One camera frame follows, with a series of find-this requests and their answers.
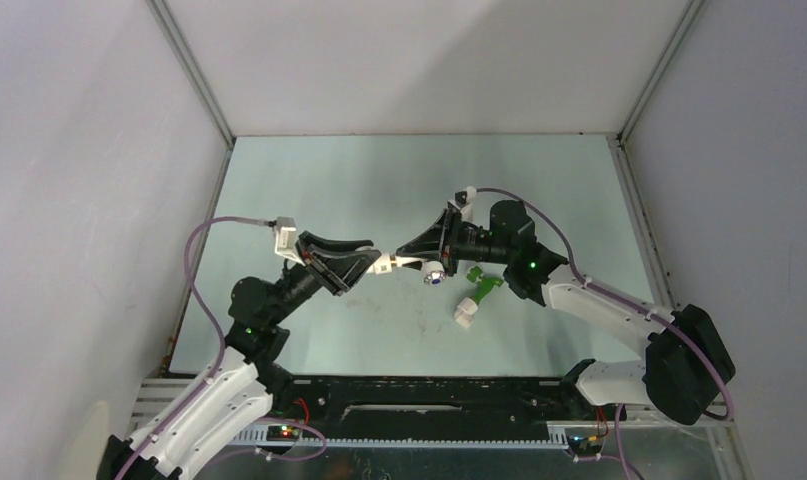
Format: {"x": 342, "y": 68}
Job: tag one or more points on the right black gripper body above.
{"x": 465, "y": 245}

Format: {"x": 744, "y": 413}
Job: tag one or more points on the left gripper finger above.
{"x": 311, "y": 246}
{"x": 345, "y": 270}

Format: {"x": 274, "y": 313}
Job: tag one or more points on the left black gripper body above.
{"x": 313, "y": 278}

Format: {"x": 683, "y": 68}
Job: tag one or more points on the white plastic faucet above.
{"x": 432, "y": 271}

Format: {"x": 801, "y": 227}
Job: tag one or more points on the white elbow fitting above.
{"x": 384, "y": 264}
{"x": 465, "y": 311}

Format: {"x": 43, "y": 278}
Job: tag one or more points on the green plastic faucet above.
{"x": 485, "y": 283}

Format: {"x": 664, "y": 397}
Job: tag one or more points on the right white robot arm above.
{"x": 681, "y": 366}

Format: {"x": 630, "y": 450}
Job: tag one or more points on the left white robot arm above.
{"x": 244, "y": 382}

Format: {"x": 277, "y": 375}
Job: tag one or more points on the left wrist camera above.
{"x": 285, "y": 237}

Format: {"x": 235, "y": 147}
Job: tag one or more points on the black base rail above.
{"x": 436, "y": 408}

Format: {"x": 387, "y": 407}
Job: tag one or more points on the grey cable duct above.
{"x": 258, "y": 435}

